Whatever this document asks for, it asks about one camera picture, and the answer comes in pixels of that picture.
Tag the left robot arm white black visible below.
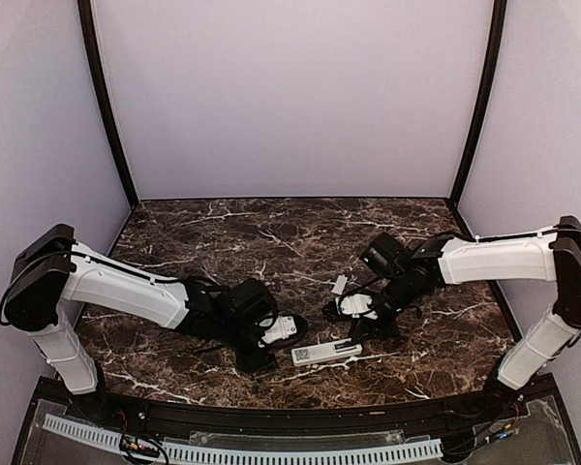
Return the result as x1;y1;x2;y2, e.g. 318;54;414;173
0;224;278;422

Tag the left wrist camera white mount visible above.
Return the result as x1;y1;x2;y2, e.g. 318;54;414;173
259;315;309;349

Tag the white battery cover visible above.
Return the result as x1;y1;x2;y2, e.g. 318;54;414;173
332;275;348;295

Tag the white slotted cable duct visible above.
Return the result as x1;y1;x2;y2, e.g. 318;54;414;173
42;414;443;464

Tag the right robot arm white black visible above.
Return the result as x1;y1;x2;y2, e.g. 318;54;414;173
336;216;581;420

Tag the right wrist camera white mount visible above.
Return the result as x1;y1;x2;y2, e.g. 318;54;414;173
322;294;378;321

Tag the left black frame post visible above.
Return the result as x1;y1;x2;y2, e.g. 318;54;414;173
76;0;139;209

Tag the white remote control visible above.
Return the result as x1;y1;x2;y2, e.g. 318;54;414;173
291;339;362;367

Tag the right black frame post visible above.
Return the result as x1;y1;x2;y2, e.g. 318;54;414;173
448;0;507;211

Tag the black front rail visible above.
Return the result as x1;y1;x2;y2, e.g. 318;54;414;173
68;392;515;437

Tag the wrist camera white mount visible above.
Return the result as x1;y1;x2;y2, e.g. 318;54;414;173
259;315;309;349
322;294;378;321

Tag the black frame post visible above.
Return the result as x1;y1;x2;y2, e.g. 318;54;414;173
448;0;507;211
76;0;139;209

